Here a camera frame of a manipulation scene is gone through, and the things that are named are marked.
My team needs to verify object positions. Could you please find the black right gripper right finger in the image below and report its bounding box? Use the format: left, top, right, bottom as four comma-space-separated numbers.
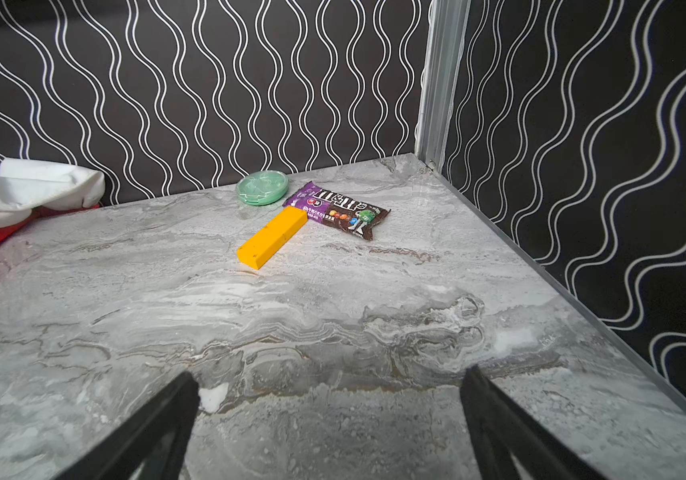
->
459, 365, 604, 479

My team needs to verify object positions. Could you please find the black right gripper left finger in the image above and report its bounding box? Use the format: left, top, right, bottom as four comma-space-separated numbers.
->
57, 371, 200, 479

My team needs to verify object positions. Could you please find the rainbow cartoon kids jacket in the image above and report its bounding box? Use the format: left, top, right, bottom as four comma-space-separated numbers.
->
0, 158, 106, 243

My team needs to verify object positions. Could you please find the yellow rectangular block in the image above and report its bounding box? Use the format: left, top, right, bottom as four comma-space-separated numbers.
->
237, 206, 308, 269

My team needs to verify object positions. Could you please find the green round plastic lid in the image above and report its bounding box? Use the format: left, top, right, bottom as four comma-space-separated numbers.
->
235, 170, 289, 206

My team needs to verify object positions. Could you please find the purple M&M's candy packet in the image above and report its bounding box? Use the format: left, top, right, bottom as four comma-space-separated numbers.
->
282, 181, 390, 241

